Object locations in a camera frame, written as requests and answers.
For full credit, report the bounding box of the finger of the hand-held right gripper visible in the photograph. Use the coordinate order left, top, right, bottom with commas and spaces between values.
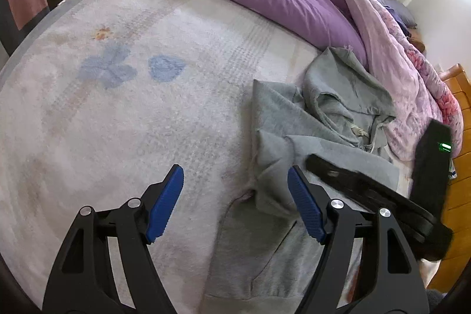
306, 153, 438, 248

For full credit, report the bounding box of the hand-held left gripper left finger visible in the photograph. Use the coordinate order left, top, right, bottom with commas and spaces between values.
42, 164, 185, 314

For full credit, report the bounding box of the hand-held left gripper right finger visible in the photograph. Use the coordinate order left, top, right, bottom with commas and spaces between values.
288, 165, 431, 314

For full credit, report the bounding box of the grey hoodie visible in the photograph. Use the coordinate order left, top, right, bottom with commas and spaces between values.
200, 46, 402, 314

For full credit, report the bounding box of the wooden headboard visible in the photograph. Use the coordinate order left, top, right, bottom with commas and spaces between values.
427, 63, 471, 300

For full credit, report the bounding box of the white patterned bed blanket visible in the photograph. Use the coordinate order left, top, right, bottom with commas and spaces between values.
0, 0, 413, 311

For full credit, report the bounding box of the brown chair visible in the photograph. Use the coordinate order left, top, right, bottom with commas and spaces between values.
407, 29, 426, 53

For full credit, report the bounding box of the grey pillow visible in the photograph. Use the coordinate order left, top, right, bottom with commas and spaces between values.
381, 0, 416, 28

